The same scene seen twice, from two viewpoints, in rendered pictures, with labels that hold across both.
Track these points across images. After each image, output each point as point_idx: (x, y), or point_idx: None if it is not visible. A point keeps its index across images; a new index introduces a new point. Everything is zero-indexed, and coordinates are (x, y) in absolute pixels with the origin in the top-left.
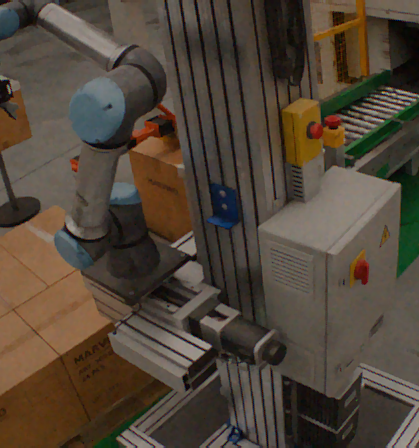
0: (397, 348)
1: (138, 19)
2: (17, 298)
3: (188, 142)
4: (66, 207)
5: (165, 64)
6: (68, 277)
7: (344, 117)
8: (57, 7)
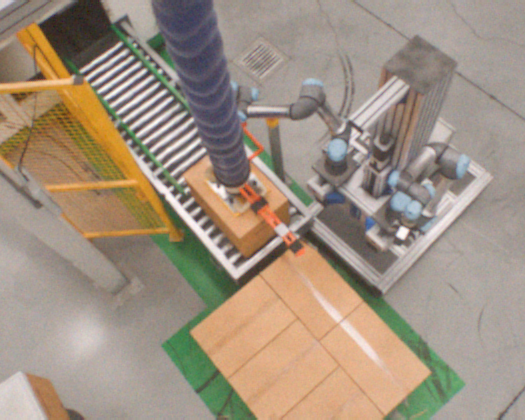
0: (315, 155)
1: None
2: (307, 340)
3: (406, 159)
4: (76, 378)
5: None
6: (290, 305)
7: (131, 115)
8: (410, 169)
